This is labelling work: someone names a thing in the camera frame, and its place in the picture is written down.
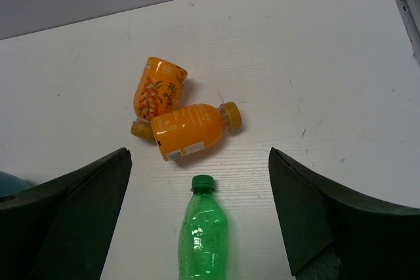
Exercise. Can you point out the orange juice bottle plain label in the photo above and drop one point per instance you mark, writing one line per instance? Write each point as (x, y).
(194, 128)

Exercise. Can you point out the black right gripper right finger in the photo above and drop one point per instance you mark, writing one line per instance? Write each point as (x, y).
(333, 232)

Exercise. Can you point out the teal plastic bin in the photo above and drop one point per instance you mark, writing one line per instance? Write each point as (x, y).
(10, 184)

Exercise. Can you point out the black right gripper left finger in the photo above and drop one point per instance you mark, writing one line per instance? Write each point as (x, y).
(62, 229)

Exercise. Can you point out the green plastic bottle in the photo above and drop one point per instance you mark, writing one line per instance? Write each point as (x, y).
(203, 239)

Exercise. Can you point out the orange juice bottle fruit label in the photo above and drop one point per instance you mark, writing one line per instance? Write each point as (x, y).
(158, 92)

